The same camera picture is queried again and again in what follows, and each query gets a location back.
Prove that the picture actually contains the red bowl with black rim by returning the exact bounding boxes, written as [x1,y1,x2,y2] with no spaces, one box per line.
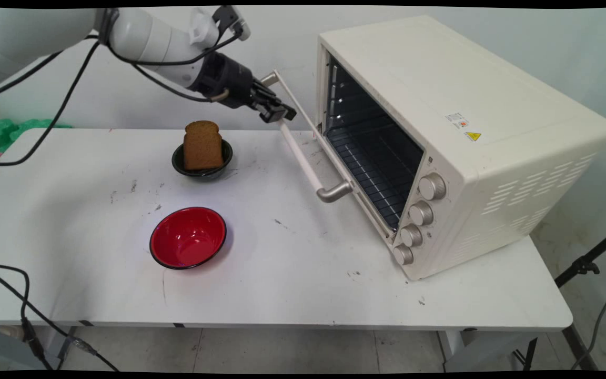
[149,206,227,271]

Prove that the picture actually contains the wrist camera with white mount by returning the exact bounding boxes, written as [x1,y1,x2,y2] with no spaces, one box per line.
[188,6,251,47]

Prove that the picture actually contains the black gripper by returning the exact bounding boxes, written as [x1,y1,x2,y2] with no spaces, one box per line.
[191,52,297,124]

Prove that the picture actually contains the long black arm cable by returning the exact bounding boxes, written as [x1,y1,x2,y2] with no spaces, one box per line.
[0,41,101,167]

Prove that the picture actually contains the cream toaster oven body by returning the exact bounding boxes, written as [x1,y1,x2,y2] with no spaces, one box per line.
[316,15,606,281]

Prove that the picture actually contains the black table leg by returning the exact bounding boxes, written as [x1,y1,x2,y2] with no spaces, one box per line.
[562,324,600,372]

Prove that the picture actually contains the silver oven knob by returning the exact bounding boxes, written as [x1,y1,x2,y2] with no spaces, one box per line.
[400,224,423,248]
[408,201,435,227]
[419,173,447,201]
[393,244,415,266]

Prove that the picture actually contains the black cable with plug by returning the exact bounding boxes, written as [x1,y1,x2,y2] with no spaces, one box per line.
[0,262,54,371]

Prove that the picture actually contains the brown bread slice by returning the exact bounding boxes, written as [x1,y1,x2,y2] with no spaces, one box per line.
[184,121,224,171]

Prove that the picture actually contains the black cable with inline connector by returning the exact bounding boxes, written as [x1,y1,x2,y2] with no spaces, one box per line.
[0,266,120,372]

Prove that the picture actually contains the grey hanging cable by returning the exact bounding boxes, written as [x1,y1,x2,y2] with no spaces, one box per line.
[571,237,606,370]

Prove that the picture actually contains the oven door with bar handle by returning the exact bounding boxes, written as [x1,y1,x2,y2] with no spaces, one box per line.
[260,69,396,242]

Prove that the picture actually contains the metal wire oven rack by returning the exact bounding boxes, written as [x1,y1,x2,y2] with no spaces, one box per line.
[327,118,422,231]

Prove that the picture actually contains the black tripod stand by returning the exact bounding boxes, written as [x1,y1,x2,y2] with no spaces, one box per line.
[513,224,606,372]

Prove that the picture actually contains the dark green bowl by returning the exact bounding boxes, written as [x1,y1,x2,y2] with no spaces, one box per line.
[171,139,233,178]

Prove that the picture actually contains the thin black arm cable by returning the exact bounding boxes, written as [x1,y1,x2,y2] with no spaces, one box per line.
[0,34,101,102]

